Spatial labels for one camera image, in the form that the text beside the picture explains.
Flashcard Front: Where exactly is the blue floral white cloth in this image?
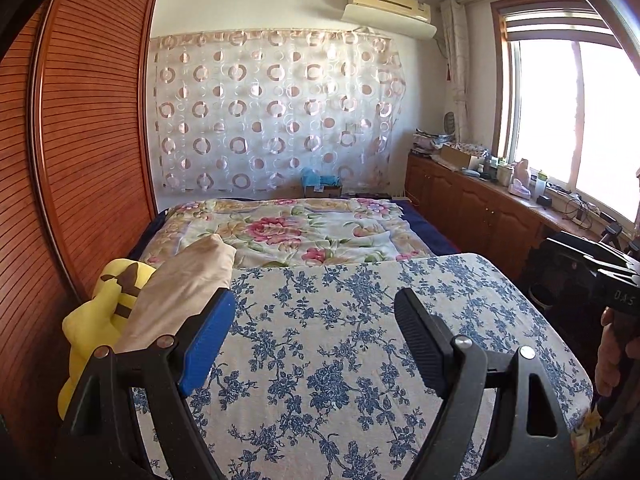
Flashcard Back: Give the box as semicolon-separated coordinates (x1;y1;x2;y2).
127;252;596;480

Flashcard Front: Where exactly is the wall air conditioner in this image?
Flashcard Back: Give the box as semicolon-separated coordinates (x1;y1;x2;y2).
341;0;438;41

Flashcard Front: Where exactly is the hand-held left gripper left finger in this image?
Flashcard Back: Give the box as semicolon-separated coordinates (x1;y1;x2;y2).
59;286;237;480

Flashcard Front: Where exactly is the wooden louvred wardrobe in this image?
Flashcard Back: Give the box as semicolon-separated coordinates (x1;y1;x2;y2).
0;0;161;466

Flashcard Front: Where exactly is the colourful floral blanket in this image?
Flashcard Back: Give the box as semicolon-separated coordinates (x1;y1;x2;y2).
137;197;435;268

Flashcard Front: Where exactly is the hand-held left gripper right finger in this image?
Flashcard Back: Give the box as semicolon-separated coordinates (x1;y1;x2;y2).
394;287;577;480

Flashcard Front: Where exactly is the stack of folded fabrics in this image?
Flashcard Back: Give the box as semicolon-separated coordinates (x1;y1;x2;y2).
411;129;453;156

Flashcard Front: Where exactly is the low wooden cabinet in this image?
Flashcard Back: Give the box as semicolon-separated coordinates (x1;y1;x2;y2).
405;152;601;271

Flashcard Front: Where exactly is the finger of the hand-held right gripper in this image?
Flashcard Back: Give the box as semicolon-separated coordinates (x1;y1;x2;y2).
542;236;634;277

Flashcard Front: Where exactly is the open cardboard box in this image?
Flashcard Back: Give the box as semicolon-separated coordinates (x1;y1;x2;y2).
440;144;488;171

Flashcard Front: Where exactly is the small black tripod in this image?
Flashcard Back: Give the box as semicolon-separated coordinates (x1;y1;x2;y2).
599;224;625;251

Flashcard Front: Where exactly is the peach printed t-shirt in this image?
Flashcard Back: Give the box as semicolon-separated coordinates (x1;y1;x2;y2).
117;233;238;356

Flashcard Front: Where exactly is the yellow plush toy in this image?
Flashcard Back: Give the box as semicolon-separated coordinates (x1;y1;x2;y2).
56;257;158;421

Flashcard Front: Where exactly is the sheer circle-patterned curtain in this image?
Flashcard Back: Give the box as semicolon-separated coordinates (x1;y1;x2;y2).
150;30;406;196

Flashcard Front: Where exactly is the white window curtain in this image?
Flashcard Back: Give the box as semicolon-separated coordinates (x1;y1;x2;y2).
440;0;471;136

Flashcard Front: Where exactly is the wooden framed window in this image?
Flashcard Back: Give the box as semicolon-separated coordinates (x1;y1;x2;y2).
490;0;640;221

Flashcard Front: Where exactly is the cardboard box with blue cloth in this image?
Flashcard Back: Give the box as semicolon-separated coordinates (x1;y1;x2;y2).
300;167;344;198

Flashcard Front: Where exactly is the person's right hand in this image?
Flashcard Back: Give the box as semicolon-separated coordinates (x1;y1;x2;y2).
594;306;640;397

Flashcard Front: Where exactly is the pink bottle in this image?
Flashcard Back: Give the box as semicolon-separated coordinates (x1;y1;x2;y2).
509;158;533;198

